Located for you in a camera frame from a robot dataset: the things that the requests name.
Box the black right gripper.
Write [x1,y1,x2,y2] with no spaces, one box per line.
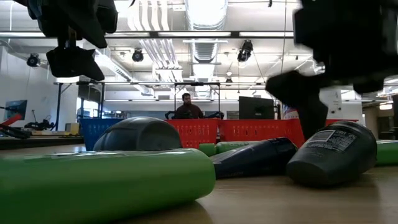
[265,0,398,140]

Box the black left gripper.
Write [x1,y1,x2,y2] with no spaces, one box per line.
[14,0,119,82]

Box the grey deodorant bottle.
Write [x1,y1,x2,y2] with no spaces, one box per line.
[286,120,378,188]
[93,116,183,152]

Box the green travel bottle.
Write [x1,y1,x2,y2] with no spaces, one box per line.
[198,141,261,157]
[0,148,216,224]
[374,139,398,167]

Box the black ceiling spotlight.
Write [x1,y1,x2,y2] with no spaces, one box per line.
[236,39,254,63]
[131,48,145,63]
[26,53,41,68]

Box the yellow box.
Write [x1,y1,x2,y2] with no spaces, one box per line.
[64,123,80,136]

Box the blue plastic basket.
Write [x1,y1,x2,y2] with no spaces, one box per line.
[79,117,125,152]

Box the small tilted monitor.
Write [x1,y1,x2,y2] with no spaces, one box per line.
[4,99,29,121]

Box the black computer monitor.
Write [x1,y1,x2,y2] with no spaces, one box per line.
[238,96,275,121]

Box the wide red plastic basket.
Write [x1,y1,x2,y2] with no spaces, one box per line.
[218,118,359,147]

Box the dark navy toiletry tube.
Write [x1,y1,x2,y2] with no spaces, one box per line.
[210,137,299,180]

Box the long ceiling light bar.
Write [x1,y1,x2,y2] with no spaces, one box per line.
[0,30,295,40]

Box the person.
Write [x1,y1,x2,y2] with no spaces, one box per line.
[175,92,205,120]

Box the small red plastic basket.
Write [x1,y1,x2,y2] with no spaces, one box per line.
[166,118,220,150]

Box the black background workstation frame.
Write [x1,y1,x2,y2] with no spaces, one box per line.
[54,81,267,121]

